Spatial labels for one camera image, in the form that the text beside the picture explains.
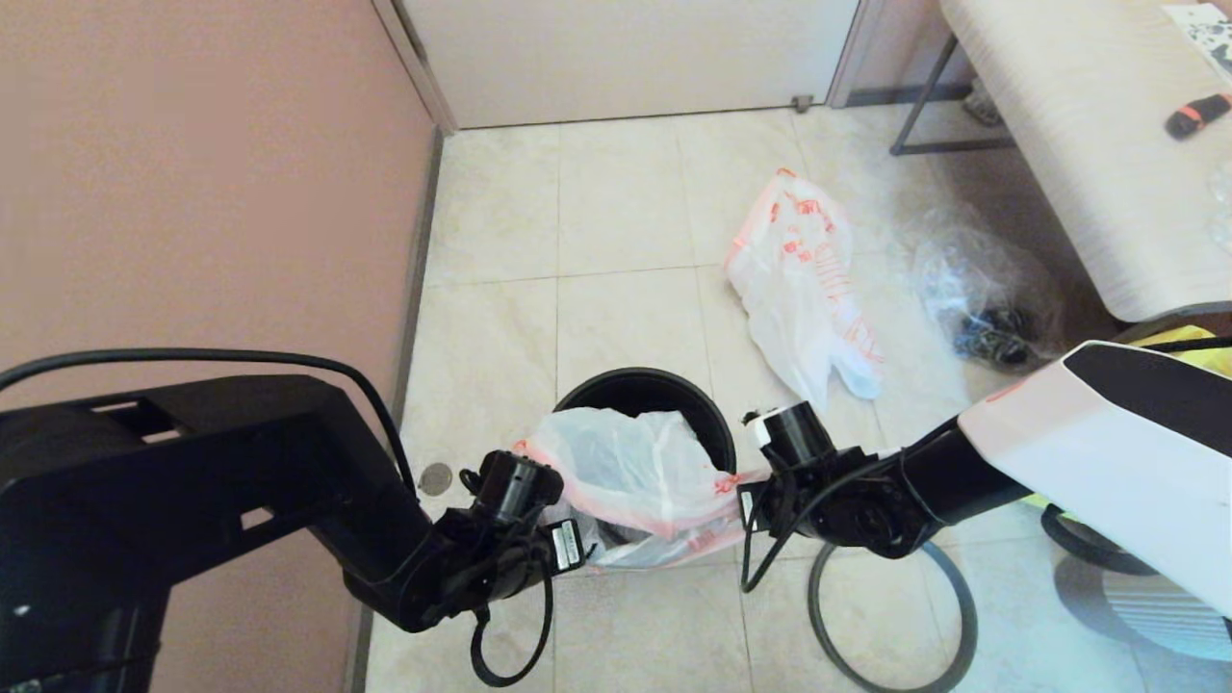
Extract white black-print paper sheet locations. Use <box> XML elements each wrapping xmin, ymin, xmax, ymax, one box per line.
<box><xmin>1160</xmin><ymin>5</ymin><xmax>1232</xmax><ymax>88</ymax></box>

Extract white ribbed cylinder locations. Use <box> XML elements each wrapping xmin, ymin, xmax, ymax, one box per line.
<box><xmin>1054</xmin><ymin>553</ymin><xmax>1232</xmax><ymax>665</ymax></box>

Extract white red-print trash bag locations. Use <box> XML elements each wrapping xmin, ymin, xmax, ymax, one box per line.
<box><xmin>515</xmin><ymin>407</ymin><xmax>771</xmax><ymax>569</ymax></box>
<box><xmin>725</xmin><ymin>166</ymin><xmax>885</xmax><ymax>413</ymax></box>

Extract small grey floor item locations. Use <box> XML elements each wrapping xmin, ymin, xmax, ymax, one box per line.
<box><xmin>962</xmin><ymin>82</ymin><xmax>1002</xmax><ymax>131</ymax></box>

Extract black orange marker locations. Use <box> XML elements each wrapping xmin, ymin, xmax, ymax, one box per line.
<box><xmin>1163</xmin><ymin>94</ymin><xmax>1232</xmax><ymax>143</ymax></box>

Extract black trash bin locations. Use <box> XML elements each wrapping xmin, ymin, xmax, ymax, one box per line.
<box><xmin>553</xmin><ymin>368</ymin><xmax>738</xmax><ymax>473</ymax></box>

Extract light wood-grain table top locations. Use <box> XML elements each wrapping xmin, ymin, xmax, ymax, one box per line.
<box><xmin>938</xmin><ymin>0</ymin><xmax>1232</xmax><ymax>323</ymax></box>

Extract dark metal table frame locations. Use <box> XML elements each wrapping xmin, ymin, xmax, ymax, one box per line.
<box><xmin>887</xmin><ymin>37</ymin><xmax>1232</xmax><ymax>343</ymax></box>

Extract white door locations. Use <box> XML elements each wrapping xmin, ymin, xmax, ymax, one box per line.
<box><xmin>399</xmin><ymin>0</ymin><xmax>862</xmax><ymax>133</ymax></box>

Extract clear plastic bag dark contents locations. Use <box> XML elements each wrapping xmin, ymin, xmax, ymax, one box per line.
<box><xmin>910</xmin><ymin>207</ymin><xmax>1065</xmax><ymax>372</ymax></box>

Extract thin black camera cable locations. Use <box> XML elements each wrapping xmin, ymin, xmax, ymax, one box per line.
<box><xmin>739</xmin><ymin>448</ymin><xmax>925</xmax><ymax>595</ymax></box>
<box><xmin>469</xmin><ymin>558</ymin><xmax>556</xmax><ymax>687</ymax></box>

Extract clear crumpled plastic item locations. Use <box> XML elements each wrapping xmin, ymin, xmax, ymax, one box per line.
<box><xmin>1205</xmin><ymin>162</ymin><xmax>1232</xmax><ymax>256</ymax></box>

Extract yellow non-woven tote bag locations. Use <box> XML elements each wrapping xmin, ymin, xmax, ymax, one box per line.
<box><xmin>1022</xmin><ymin>325</ymin><xmax>1232</xmax><ymax>511</ymax></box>

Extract grey bin rim ring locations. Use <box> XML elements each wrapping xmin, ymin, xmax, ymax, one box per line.
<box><xmin>808</xmin><ymin>539</ymin><xmax>979</xmax><ymax>693</ymax></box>

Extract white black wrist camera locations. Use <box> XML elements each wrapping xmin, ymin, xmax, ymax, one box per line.
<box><xmin>460</xmin><ymin>449</ymin><xmax>566</xmax><ymax>528</ymax></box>
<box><xmin>743</xmin><ymin>402</ymin><xmax>838</xmax><ymax>475</ymax></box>

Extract light grey door frame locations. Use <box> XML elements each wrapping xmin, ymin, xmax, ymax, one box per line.
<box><xmin>371</xmin><ymin>0</ymin><xmax>891</xmax><ymax>139</ymax></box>

